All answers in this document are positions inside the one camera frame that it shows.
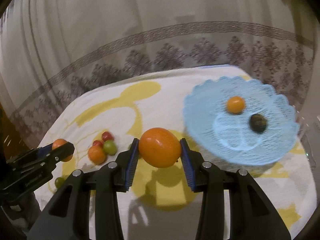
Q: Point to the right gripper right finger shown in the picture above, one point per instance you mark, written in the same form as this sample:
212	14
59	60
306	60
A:
192	163

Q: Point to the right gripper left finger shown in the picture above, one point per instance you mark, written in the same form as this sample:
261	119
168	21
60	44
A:
127	163

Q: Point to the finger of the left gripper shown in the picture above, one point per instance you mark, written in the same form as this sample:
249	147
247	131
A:
51	157

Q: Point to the small green tomato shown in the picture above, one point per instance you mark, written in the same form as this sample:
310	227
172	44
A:
59	181

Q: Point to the large orange tangerine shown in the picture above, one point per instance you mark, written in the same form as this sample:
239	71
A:
159	147

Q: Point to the small orange tangerine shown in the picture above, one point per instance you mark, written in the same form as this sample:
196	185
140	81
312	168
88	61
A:
235	105

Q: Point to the dark brown round fruit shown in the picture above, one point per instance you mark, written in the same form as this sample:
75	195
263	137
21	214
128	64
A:
258	123

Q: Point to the green tomato behind tangerine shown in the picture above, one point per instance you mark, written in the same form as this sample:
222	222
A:
110	147

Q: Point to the red cherry tomato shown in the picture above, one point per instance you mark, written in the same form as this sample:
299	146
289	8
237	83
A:
98	143
107	136

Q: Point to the light blue lattice basket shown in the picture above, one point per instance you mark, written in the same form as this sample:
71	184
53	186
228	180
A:
229	136

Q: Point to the white yellow patterned towel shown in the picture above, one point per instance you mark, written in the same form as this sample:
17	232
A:
160	204

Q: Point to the beige patterned curtain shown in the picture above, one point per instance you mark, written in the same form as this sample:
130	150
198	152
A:
53	51

